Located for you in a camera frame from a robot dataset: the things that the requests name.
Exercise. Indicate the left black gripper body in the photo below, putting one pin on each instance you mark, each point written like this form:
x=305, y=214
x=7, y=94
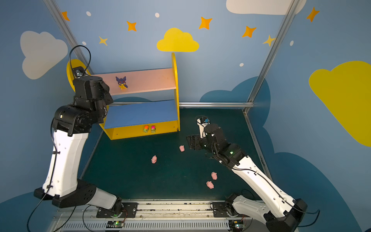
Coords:
x=88, y=85

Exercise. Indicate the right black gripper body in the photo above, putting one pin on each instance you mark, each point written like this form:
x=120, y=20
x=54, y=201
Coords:
x=198, y=142

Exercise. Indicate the purple creature toy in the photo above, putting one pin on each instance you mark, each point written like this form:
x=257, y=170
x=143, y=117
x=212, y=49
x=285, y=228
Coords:
x=122, y=82

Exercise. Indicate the orange top toy car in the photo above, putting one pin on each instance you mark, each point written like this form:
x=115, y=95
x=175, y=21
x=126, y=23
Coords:
x=145, y=128

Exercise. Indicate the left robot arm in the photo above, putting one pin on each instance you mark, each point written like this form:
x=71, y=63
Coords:
x=70, y=127

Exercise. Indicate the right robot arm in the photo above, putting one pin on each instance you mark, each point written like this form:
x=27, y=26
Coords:
x=277, y=210

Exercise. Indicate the yellow toy shelf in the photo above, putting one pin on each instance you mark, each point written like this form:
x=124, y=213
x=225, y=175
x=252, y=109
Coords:
x=127, y=119

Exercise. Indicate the right controller board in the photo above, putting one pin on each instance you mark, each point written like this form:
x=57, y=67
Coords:
x=236, y=226

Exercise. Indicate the controller board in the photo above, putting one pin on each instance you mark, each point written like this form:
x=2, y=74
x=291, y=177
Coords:
x=236, y=226
x=115, y=224

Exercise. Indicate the left controller board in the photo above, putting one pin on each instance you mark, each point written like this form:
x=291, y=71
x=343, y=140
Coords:
x=115, y=224

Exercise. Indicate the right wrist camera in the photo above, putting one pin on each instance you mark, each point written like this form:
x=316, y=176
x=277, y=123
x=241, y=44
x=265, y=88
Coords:
x=202, y=122

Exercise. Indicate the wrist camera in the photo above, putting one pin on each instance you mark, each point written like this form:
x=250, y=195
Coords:
x=202, y=122
x=78, y=72

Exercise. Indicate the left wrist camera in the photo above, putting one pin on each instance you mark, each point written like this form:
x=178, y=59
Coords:
x=78, y=72

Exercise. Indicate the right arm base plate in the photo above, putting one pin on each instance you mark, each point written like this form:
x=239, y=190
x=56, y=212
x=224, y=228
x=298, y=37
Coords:
x=224, y=210

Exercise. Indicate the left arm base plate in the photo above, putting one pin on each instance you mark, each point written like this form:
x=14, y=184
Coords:
x=130, y=209

